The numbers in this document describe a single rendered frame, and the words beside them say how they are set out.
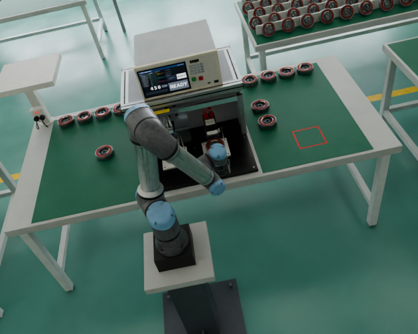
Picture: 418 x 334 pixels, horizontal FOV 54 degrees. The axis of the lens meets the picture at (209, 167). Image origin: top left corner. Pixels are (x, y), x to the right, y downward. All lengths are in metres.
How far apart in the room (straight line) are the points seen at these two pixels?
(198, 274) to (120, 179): 0.81
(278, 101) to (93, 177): 1.25
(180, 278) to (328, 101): 1.45
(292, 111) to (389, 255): 1.09
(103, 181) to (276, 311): 1.27
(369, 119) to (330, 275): 0.98
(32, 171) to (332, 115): 1.87
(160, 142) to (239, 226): 1.58
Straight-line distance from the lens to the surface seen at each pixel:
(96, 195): 2.38
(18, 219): 2.51
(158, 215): 1.72
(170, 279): 1.91
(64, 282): 2.93
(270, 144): 2.38
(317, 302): 2.63
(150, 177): 1.72
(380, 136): 2.45
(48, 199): 2.51
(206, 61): 2.18
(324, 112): 2.59
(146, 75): 2.19
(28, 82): 2.67
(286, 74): 2.88
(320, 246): 2.83
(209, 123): 2.32
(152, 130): 1.48
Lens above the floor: 2.35
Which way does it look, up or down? 44 degrees down
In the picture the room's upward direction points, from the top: 13 degrees counter-clockwise
